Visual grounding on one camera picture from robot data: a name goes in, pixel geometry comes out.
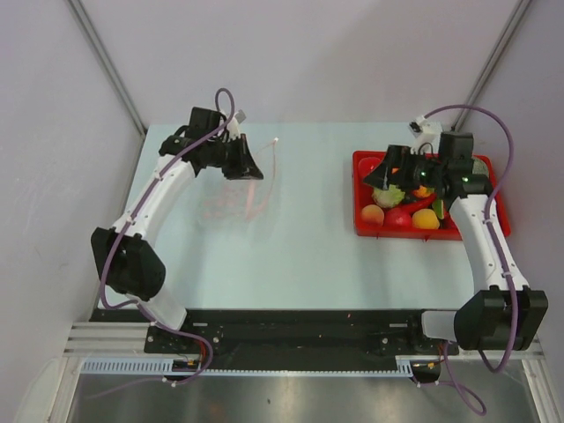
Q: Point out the green toy melon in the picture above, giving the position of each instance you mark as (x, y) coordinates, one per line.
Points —
(480, 167)

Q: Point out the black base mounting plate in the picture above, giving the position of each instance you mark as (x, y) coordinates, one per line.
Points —
(311, 341)

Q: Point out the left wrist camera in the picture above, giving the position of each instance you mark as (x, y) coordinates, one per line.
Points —
(234, 126)

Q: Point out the red toy apple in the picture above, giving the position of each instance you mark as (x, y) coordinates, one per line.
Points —
(367, 165)

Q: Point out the red plastic tray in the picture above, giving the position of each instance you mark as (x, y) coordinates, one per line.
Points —
(362, 197)

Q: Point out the aluminium frame rail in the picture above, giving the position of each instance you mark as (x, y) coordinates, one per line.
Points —
(106, 340)

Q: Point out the green toy cabbage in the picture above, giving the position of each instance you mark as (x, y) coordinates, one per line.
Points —
(388, 198)

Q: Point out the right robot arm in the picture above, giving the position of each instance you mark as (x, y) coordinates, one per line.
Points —
(504, 312)

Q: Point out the orange-red toy peach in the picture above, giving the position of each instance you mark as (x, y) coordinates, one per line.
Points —
(372, 214)

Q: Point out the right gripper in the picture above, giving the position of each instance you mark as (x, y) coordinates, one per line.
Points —
(382, 176)

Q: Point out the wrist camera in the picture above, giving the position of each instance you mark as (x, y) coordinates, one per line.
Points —
(234, 126)
(425, 132)

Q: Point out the red toy tomato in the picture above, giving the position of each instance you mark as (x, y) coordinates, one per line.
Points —
(397, 217)

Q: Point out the clear pink-dotted zip bag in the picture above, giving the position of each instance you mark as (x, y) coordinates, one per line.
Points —
(224, 202)

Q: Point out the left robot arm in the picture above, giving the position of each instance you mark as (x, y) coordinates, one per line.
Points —
(124, 254)

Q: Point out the yellow-orange toy apricot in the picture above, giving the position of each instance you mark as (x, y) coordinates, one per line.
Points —
(425, 219)

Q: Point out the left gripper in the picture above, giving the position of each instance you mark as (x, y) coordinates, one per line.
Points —
(250, 171)

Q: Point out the red toy chili pepper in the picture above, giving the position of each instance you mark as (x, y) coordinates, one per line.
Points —
(420, 204)

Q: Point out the orange toy tangerine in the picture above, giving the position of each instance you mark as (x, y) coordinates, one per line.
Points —
(423, 192)

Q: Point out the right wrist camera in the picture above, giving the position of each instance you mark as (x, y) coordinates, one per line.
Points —
(425, 132)

